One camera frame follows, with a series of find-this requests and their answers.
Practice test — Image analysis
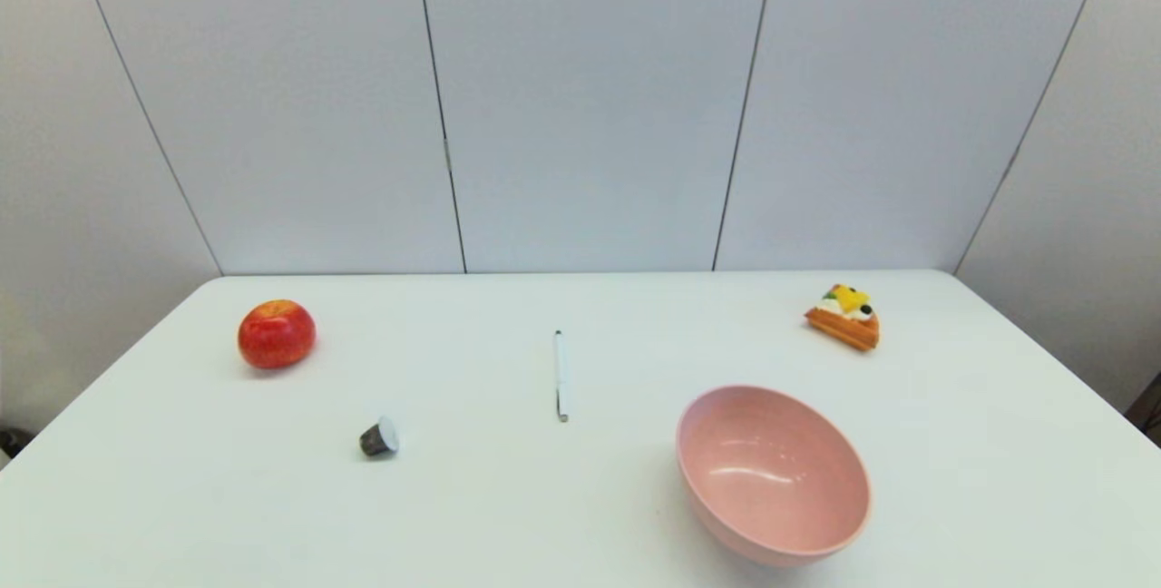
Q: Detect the white pen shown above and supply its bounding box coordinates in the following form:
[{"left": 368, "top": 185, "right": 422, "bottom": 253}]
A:
[{"left": 554, "top": 329, "right": 571, "bottom": 424}]

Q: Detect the dark coffee capsule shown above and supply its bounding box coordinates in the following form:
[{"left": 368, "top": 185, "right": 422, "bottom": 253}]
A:
[{"left": 359, "top": 416, "right": 400, "bottom": 459}]

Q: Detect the waffle cake slice with fruit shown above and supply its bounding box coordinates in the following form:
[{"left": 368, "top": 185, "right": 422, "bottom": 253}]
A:
[{"left": 804, "top": 283, "right": 881, "bottom": 353}]

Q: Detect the pink bowl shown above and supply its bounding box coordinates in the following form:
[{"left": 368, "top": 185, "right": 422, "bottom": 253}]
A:
[{"left": 675, "top": 385, "right": 873, "bottom": 569}]

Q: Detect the red apple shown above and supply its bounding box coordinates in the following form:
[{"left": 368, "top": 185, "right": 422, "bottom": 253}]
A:
[{"left": 238, "top": 299, "right": 317, "bottom": 370}]

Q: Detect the brown object beside table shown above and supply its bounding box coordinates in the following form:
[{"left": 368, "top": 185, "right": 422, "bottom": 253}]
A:
[{"left": 1125, "top": 372, "right": 1161, "bottom": 446}]

